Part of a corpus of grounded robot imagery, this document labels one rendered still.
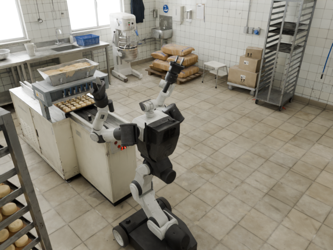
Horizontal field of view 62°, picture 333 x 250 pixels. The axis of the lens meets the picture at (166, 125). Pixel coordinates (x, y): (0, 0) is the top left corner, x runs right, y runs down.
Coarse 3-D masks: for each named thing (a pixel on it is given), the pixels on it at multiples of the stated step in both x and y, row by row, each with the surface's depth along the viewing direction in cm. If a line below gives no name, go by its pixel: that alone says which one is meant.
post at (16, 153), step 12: (12, 120) 88; (12, 132) 89; (12, 144) 90; (12, 156) 93; (24, 168) 97; (24, 180) 98; (24, 192) 101; (36, 204) 105; (36, 216) 107; (36, 228) 111; (48, 240) 115
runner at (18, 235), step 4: (28, 224) 109; (32, 224) 110; (24, 228) 107; (28, 228) 109; (32, 228) 111; (20, 232) 106; (24, 232) 108; (12, 236) 104; (16, 236) 105; (20, 236) 107; (8, 240) 103; (12, 240) 104; (16, 240) 106; (4, 244) 102; (8, 244) 103; (0, 248) 101; (4, 248) 102
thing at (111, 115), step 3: (93, 105) 311; (93, 108) 313; (96, 108) 308; (108, 111) 294; (108, 114) 293; (111, 114) 288; (114, 114) 288; (111, 117) 289; (114, 117) 285; (117, 117) 282; (114, 120) 287; (117, 120) 282; (120, 120) 278; (123, 120) 276; (120, 123) 280; (123, 123) 276
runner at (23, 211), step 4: (24, 208) 105; (16, 212) 102; (20, 212) 104; (24, 212) 105; (12, 216) 101; (16, 216) 103; (20, 216) 104; (4, 220) 99; (8, 220) 100; (12, 220) 102; (0, 224) 98; (4, 224) 100; (8, 224) 101; (0, 228) 99
